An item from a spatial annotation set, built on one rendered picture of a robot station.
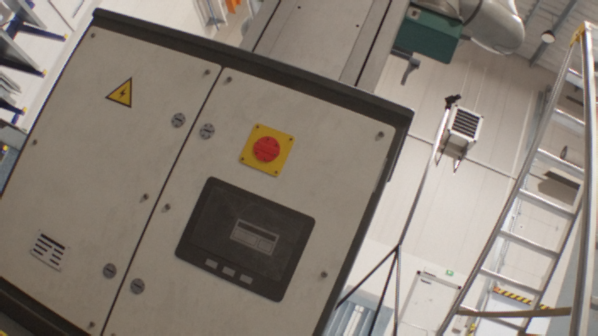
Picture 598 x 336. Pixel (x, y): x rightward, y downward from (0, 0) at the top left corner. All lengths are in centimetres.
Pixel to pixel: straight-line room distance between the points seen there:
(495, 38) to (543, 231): 1088
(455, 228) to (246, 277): 1112
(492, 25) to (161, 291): 124
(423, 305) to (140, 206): 1080
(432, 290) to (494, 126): 416
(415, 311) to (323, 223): 1072
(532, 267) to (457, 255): 188
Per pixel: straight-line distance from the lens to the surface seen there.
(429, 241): 1157
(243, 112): 74
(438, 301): 1148
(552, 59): 1352
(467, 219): 1186
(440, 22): 145
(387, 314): 416
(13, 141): 191
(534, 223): 1232
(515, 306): 1218
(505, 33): 163
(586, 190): 190
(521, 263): 1206
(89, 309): 75
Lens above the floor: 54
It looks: 13 degrees up
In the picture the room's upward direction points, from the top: 24 degrees clockwise
